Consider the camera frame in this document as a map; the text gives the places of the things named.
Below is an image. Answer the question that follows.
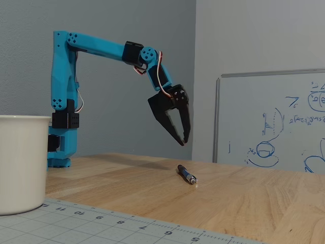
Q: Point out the red white servo cable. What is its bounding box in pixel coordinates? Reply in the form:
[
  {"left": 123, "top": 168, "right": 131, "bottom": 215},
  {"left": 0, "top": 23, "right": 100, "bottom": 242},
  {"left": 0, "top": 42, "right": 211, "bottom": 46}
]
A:
[{"left": 134, "top": 50, "right": 176, "bottom": 99}]

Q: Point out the whiteboard with blue drawings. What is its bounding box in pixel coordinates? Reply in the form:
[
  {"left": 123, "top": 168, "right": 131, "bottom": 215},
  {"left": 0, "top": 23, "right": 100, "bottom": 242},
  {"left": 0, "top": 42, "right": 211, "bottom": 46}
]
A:
[{"left": 212, "top": 68, "right": 325, "bottom": 174}]

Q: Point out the grey cutting mat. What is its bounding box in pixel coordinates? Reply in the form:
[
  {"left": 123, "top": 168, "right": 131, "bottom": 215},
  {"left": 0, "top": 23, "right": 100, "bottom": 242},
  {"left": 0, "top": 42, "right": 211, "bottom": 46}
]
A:
[{"left": 0, "top": 197, "right": 264, "bottom": 244}]

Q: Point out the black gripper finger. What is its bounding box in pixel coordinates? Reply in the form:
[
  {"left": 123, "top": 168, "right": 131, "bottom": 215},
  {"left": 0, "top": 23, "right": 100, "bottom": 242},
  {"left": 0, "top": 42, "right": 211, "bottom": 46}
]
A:
[
  {"left": 151, "top": 110, "right": 185, "bottom": 146},
  {"left": 177, "top": 104, "right": 192, "bottom": 144}
]

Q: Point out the dark blue pen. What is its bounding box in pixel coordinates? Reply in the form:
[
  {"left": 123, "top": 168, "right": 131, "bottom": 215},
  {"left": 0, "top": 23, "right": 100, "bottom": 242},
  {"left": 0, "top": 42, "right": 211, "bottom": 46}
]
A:
[{"left": 177, "top": 164, "right": 199, "bottom": 185}]

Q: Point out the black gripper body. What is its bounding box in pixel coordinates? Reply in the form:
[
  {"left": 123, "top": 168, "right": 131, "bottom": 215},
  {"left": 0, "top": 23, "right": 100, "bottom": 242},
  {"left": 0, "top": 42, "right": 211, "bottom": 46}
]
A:
[{"left": 147, "top": 84, "right": 190, "bottom": 113}]

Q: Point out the white ceramic mug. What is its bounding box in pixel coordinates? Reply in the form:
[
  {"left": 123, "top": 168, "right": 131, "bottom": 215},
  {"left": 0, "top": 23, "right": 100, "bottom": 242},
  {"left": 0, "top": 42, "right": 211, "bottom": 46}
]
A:
[{"left": 0, "top": 114, "right": 52, "bottom": 217}]

